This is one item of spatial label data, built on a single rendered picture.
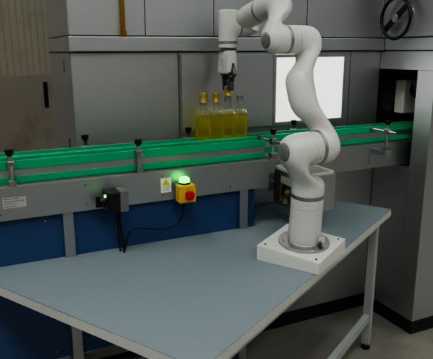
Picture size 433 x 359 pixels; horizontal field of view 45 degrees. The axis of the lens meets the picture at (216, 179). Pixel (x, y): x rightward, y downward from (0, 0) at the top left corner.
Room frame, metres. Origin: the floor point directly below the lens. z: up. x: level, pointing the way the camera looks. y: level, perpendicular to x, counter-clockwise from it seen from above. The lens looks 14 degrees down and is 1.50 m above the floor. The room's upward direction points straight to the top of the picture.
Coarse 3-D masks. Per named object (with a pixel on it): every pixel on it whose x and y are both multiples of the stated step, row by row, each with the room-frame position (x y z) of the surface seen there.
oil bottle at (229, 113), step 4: (224, 108) 2.27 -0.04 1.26; (228, 108) 2.27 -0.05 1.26; (232, 108) 2.28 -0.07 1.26; (224, 112) 2.26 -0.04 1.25; (228, 112) 2.26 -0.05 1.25; (232, 112) 2.26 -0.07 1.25; (224, 116) 2.25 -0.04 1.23; (228, 116) 2.25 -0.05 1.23; (232, 116) 2.26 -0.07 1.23; (224, 120) 2.25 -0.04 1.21; (228, 120) 2.25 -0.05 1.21; (232, 120) 2.26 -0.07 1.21; (224, 124) 2.25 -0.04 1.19; (228, 124) 2.25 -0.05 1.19; (232, 124) 2.26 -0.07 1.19; (224, 128) 2.25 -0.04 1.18; (228, 128) 2.25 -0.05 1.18; (232, 128) 2.26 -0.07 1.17; (224, 132) 2.25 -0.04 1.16; (228, 132) 2.25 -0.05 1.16; (232, 132) 2.26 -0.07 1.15; (224, 136) 2.25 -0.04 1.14; (228, 136) 2.25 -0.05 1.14; (232, 136) 2.26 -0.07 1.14
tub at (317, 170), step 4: (280, 168) 2.20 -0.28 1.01; (284, 168) 2.18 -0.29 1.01; (312, 168) 2.26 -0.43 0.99; (316, 168) 2.23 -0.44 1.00; (320, 168) 2.21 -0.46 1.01; (324, 168) 2.18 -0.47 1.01; (312, 172) 2.26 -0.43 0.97; (316, 172) 2.23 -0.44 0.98; (320, 172) 2.20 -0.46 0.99; (324, 172) 2.10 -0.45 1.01; (328, 172) 2.11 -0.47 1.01; (332, 172) 2.11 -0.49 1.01
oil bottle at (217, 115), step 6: (216, 108) 2.24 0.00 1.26; (216, 114) 2.23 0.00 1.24; (222, 114) 2.24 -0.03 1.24; (216, 120) 2.23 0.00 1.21; (222, 120) 2.24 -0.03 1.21; (216, 126) 2.23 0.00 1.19; (222, 126) 2.24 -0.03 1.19; (216, 132) 2.23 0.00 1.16; (222, 132) 2.24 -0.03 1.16; (216, 138) 2.23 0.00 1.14
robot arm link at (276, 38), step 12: (264, 0) 1.97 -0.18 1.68; (276, 0) 1.92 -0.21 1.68; (288, 0) 1.92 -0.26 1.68; (264, 12) 1.98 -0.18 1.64; (276, 12) 1.88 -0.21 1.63; (288, 12) 1.90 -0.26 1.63; (276, 24) 1.83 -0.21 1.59; (264, 36) 1.83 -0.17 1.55; (276, 36) 1.81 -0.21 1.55; (288, 36) 1.83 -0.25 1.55; (264, 48) 1.85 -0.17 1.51; (276, 48) 1.82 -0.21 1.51; (288, 48) 1.84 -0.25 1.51
